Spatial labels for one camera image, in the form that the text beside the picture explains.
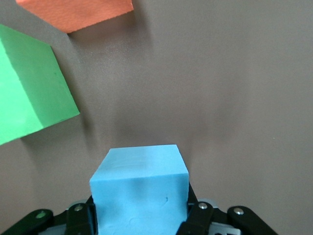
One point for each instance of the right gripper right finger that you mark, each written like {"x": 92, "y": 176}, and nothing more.
{"x": 200, "y": 218}

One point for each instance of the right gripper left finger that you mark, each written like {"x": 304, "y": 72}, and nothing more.
{"x": 78, "y": 220}

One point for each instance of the blue foam cube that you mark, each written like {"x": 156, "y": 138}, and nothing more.
{"x": 139, "y": 195}

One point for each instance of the green foam cube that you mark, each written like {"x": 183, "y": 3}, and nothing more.
{"x": 31, "y": 98}

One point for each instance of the brown table mat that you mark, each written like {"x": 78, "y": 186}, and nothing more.
{"x": 195, "y": 85}

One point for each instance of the orange foam cube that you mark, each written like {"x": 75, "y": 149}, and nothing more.
{"x": 78, "y": 12}

